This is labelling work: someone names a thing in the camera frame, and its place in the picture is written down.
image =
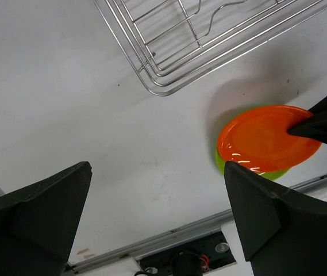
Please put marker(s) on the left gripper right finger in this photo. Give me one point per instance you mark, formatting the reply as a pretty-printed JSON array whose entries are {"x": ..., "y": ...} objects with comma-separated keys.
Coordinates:
[{"x": 282, "y": 231}]

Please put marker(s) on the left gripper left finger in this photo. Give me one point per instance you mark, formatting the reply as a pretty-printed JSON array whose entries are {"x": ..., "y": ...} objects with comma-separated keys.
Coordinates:
[{"x": 38, "y": 223}]

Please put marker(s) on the small orange plate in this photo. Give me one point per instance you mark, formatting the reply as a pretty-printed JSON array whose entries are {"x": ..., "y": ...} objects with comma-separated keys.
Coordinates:
[{"x": 258, "y": 140}]

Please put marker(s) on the lime green plate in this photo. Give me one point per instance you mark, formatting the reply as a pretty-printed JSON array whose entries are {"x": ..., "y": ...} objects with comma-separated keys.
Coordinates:
[{"x": 267, "y": 175}]

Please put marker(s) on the wire dish rack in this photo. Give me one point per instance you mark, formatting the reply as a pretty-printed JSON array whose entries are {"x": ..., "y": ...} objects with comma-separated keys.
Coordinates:
[{"x": 171, "y": 44}]

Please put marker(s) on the metal rail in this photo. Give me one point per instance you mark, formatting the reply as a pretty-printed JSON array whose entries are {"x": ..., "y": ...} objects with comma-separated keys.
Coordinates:
[{"x": 157, "y": 243}]

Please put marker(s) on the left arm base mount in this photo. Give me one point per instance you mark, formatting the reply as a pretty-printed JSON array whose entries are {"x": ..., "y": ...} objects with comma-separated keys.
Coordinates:
[{"x": 194, "y": 257}]

